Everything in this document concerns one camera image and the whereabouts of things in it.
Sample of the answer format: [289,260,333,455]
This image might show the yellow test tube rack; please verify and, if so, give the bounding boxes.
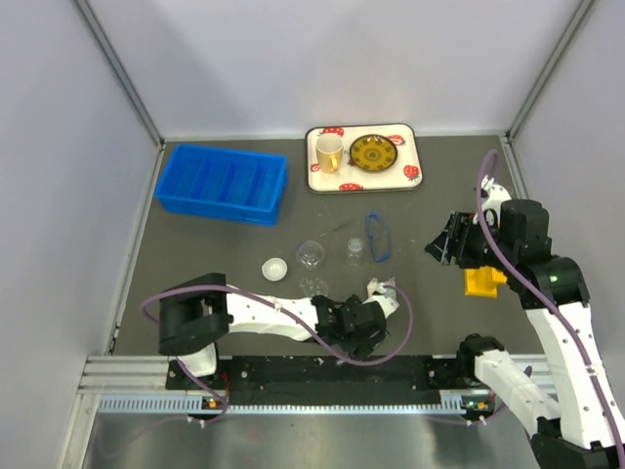
[464,267,507,298]

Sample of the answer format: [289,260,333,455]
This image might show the plastic bag with gloves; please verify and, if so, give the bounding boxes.
[366,277,396,296]

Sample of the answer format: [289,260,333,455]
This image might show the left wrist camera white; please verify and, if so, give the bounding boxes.
[364,287,399,319]

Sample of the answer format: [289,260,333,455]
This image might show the round glass flask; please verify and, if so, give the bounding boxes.
[296,240,325,271]

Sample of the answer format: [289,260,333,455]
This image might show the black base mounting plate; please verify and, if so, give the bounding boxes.
[165,354,514,406]

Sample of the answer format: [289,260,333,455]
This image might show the blue plastic compartment bin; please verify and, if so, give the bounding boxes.
[154,144,288,227]

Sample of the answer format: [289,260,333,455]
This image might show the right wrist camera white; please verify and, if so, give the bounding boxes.
[479,175,512,227]

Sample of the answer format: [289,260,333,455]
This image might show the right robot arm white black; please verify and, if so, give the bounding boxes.
[425,199,624,468]

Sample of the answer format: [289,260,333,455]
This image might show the clear glass beaker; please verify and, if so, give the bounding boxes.
[300,277,329,298]

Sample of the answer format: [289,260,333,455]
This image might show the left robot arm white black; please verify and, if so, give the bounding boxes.
[158,273,398,388]

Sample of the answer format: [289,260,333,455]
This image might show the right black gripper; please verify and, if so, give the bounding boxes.
[424,210,516,271]

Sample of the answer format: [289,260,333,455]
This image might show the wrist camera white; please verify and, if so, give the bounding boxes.
[364,287,399,319]
[479,175,512,227]

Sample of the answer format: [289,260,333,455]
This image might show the yellow black patterned plate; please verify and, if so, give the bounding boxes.
[349,134,398,173]

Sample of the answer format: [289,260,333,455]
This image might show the yellow ceramic mug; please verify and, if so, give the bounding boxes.
[315,133,344,174]

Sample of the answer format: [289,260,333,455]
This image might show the blue frame safety goggles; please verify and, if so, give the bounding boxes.
[365,212,393,263]

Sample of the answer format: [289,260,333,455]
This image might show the small glass beaker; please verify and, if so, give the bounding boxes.
[346,237,364,267]

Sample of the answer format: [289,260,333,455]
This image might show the strawberry pattern white tray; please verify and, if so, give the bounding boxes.
[305,123,423,193]

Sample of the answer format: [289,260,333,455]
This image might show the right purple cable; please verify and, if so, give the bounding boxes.
[476,148,625,465]

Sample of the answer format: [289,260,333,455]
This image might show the grey slotted cable duct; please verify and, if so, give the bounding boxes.
[97,394,470,415]

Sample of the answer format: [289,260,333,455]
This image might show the white round dish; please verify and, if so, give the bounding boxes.
[261,257,288,282]

